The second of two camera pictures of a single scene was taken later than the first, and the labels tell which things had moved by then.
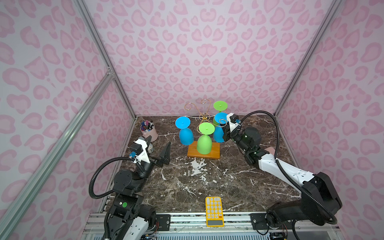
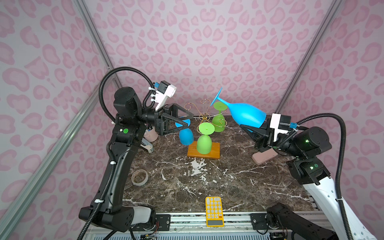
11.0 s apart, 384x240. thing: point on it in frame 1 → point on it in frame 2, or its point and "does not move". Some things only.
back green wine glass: x=219 y=106 does not move
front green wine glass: x=204 y=142 does not move
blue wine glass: x=186 y=134 does not move
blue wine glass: x=220 y=118 → x=246 y=114
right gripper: x=227 y=132 → x=264 y=140
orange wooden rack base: x=215 y=153 does not move
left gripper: x=162 y=160 → x=162 y=122
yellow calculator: x=214 y=212 does not move
